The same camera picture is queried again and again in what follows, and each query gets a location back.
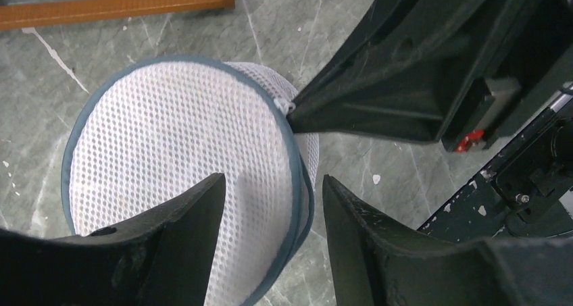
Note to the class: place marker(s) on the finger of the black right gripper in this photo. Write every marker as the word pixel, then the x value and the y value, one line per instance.
pixel 392 35
pixel 395 95

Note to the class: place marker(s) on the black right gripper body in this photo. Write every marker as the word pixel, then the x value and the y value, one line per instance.
pixel 508 92

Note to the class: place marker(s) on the orange wooden shelf rack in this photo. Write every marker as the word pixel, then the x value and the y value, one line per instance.
pixel 78 11

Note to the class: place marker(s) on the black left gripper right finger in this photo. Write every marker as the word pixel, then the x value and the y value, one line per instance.
pixel 375 260

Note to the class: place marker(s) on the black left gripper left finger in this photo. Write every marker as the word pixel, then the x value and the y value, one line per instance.
pixel 162 256

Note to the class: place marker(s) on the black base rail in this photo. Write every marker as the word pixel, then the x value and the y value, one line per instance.
pixel 525 190

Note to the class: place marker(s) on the white mesh laundry bag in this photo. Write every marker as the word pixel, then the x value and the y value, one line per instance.
pixel 161 126

